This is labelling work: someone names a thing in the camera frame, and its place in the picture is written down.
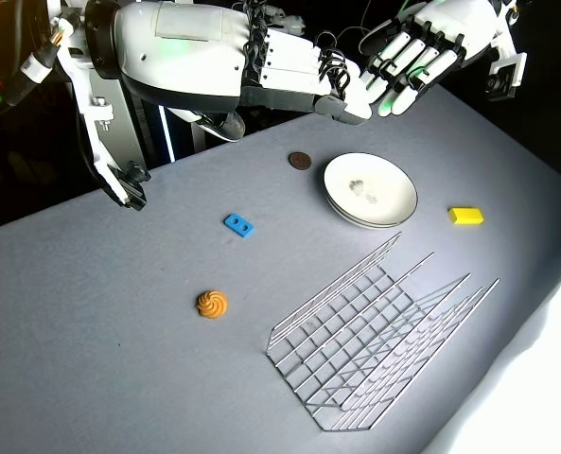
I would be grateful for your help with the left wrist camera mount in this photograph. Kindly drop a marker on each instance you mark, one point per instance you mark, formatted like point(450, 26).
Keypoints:
point(509, 71)

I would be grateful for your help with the orange swirl cookie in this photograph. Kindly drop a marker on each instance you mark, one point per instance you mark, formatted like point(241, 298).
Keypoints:
point(212, 304)

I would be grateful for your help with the blue block with two holes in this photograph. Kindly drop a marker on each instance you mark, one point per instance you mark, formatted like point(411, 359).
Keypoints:
point(239, 225)

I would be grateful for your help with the yellow rectangular block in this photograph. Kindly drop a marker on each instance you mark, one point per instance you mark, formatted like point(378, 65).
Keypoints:
point(467, 216)

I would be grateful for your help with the spare white robot hand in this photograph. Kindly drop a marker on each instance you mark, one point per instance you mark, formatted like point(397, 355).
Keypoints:
point(287, 21)

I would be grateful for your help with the brown round cookie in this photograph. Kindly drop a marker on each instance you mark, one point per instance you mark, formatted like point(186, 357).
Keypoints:
point(300, 160)

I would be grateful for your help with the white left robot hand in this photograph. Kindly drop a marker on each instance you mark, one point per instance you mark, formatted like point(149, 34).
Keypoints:
point(455, 28)

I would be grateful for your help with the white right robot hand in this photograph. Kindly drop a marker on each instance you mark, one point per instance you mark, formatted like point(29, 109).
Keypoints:
point(190, 52)

